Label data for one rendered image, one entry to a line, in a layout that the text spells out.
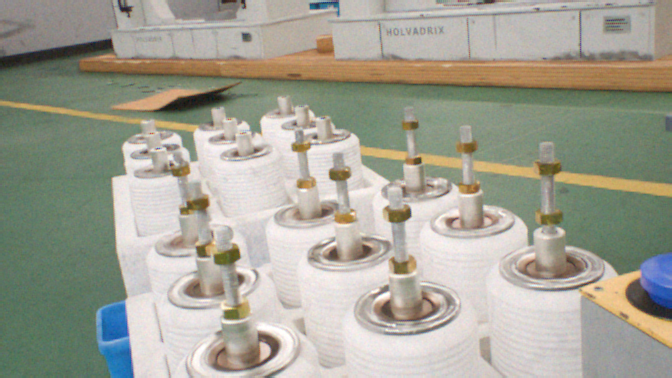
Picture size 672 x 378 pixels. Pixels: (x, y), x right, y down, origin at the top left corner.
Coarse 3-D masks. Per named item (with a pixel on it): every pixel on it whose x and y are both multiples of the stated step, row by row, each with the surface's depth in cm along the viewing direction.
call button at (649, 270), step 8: (656, 256) 35; (664, 256) 35; (648, 264) 34; (656, 264) 34; (664, 264) 34; (648, 272) 34; (656, 272) 33; (664, 272) 33; (648, 280) 33; (656, 280) 33; (664, 280) 33; (648, 288) 33; (656, 288) 33; (664, 288) 33; (656, 296) 33; (664, 296) 33; (664, 304) 33
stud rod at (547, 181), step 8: (544, 144) 50; (552, 144) 50; (544, 152) 50; (552, 152) 50; (544, 160) 50; (552, 160) 50; (544, 176) 50; (552, 176) 50; (544, 184) 50; (552, 184) 50; (544, 192) 51; (552, 192) 51; (544, 200) 51; (552, 200) 51; (544, 208) 51; (552, 208) 51; (544, 232) 52; (552, 232) 51
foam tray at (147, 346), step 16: (272, 272) 77; (128, 304) 73; (144, 304) 73; (128, 320) 70; (144, 320) 69; (288, 320) 65; (304, 320) 66; (144, 336) 66; (160, 336) 70; (480, 336) 59; (144, 352) 63; (160, 352) 63; (480, 352) 59; (144, 368) 61; (160, 368) 60; (320, 368) 57; (336, 368) 57
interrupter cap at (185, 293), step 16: (192, 272) 59; (240, 272) 58; (256, 272) 58; (176, 288) 57; (192, 288) 57; (240, 288) 55; (256, 288) 56; (176, 304) 54; (192, 304) 54; (208, 304) 53
